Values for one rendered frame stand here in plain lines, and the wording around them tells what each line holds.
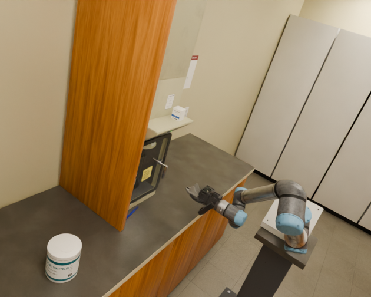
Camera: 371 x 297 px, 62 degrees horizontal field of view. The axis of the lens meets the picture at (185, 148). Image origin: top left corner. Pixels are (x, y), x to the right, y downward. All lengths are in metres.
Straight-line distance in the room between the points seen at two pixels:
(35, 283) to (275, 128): 3.65
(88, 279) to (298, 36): 3.66
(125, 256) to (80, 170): 0.51
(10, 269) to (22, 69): 0.83
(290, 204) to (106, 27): 1.08
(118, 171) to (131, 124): 0.26
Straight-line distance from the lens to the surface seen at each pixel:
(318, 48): 4.24
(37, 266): 1.51
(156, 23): 1.25
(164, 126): 1.48
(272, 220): 2.04
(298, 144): 4.42
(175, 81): 1.57
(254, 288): 2.30
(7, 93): 1.53
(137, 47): 1.31
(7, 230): 1.67
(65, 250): 1.37
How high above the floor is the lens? 2.09
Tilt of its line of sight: 26 degrees down
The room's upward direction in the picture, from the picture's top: 17 degrees clockwise
